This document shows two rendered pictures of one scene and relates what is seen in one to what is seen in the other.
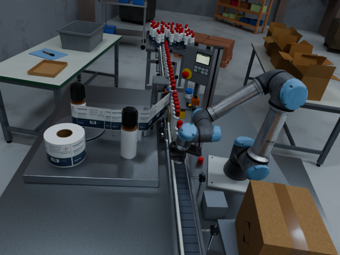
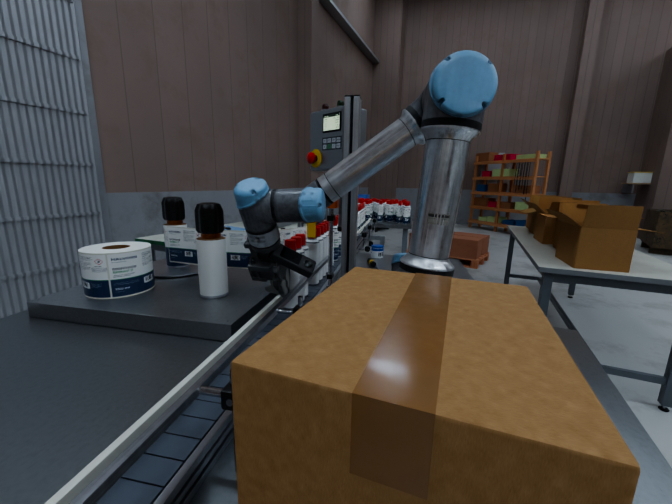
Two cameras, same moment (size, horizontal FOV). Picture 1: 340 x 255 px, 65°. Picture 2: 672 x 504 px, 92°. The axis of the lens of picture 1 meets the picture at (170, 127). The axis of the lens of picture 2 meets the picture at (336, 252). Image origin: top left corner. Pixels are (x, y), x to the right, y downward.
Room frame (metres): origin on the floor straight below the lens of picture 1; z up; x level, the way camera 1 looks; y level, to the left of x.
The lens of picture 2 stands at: (0.38, -0.49, 1.25)
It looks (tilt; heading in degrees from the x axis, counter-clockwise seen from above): 12 degrees down; 19
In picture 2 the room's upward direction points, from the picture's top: 1 degrees clockwise
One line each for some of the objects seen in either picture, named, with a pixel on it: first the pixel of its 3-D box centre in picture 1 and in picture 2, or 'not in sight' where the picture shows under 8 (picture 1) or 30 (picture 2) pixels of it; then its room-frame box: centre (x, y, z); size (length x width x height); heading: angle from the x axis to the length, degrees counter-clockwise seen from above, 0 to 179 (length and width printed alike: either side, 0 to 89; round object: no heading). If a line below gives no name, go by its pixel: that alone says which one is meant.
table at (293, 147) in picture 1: (281, 93); (562, 286); (3.60, -1.51, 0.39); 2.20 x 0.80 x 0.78; 176
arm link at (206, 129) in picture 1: (207, 132); (301, 204); (1.05, -0.17, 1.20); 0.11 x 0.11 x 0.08; 13
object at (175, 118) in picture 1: (176, 124); (312, 256); (1.43, -0.04, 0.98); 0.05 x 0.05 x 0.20
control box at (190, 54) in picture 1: (200, 64); (336, 141); (1.43, -0.12, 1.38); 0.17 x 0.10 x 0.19; 63
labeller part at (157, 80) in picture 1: (161, 80); not in sight; (1.72, 0.10, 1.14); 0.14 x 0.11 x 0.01; 8
